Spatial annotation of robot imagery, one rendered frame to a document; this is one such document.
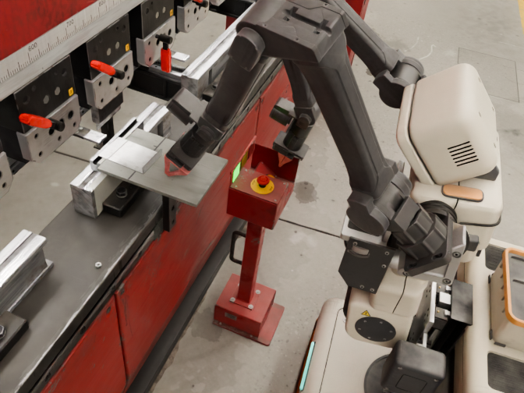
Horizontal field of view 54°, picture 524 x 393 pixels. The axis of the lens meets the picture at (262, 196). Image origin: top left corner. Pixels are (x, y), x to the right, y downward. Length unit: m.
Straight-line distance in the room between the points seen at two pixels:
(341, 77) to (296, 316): 1.63
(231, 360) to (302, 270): 0.55
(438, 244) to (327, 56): 0.42
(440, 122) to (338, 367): 1.08
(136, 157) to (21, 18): 0.50
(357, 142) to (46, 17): 0.56
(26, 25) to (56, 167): 1.94
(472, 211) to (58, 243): 0.91
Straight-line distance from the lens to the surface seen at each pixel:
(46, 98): 1.03
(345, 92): 0.73
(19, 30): 0.94
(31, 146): 1.03
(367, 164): 0.83
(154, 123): 1.48
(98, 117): 1.25
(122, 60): 1.21
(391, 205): 0.91
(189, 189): 1.23
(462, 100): 0.99
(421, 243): 0.94
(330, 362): 1.84
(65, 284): 1.24
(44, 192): 2.73
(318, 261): 2.44
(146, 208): 1.37
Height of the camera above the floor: 1.86
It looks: 44 degrees down
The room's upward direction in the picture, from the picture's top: 9 degrees clockwise
